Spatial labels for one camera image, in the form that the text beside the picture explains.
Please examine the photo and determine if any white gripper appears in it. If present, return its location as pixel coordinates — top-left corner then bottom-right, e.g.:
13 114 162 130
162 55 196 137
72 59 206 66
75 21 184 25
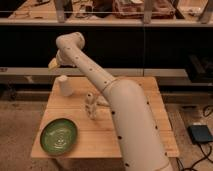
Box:
48 50 70 70

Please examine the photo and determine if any white ceramic cup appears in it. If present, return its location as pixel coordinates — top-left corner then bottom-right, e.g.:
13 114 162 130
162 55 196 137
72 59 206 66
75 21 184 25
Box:
57 75 73 96

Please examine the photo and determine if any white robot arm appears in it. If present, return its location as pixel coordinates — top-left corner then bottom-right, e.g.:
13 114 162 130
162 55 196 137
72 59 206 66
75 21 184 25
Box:
48 32 173 171

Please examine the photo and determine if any white ceramic figurine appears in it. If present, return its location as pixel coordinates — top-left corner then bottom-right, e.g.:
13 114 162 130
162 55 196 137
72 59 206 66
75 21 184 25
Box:
85 92 97 120

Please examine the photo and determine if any green ceramic bowl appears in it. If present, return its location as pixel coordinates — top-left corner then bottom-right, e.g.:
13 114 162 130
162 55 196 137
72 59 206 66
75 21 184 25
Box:
40 118 78 156

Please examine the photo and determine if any wooden table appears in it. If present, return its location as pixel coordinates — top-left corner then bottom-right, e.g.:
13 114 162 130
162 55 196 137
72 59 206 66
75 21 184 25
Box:
31 77 179 159

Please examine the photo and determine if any small white cylinder object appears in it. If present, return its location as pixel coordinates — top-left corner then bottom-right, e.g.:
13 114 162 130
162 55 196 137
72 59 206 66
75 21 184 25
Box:
97 96 109 107

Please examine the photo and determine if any long workbench shelf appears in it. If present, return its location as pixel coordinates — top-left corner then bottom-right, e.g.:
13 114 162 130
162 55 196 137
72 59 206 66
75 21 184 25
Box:
0 0 213 28

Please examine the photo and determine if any red clutter box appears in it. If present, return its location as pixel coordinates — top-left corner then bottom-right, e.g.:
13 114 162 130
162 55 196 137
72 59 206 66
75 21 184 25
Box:
112 0 175 19

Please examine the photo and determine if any black equipment right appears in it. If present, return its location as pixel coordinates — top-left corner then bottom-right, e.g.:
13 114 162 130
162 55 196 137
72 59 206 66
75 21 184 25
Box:
185 55 213 83

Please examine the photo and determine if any black foot pedal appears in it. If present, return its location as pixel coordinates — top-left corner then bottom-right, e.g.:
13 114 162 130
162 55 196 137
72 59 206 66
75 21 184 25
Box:
187 125 213 144

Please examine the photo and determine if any black cable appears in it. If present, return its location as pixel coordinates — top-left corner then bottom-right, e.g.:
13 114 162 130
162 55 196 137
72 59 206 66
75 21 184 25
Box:
175 104 213 171

